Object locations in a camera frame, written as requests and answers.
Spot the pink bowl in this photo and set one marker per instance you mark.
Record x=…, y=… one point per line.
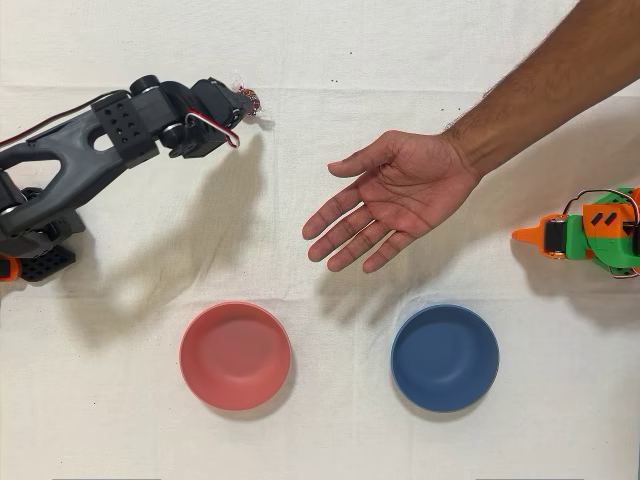
x=235, y=356

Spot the white tablecloth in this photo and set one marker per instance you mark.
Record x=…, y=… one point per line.
x=320, y=440

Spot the red candy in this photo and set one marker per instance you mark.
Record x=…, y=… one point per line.
x=254, y=102

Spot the person's bare forearm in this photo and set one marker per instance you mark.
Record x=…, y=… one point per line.
x=550, y=70

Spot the blue bowl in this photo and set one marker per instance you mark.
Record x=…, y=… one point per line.
x=445, y=358

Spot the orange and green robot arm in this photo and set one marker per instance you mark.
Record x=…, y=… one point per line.
x=600, y=245

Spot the person's bare hand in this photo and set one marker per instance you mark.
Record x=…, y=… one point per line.
x=410, y=190

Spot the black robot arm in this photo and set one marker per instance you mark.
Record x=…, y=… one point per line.
x=75, y=145

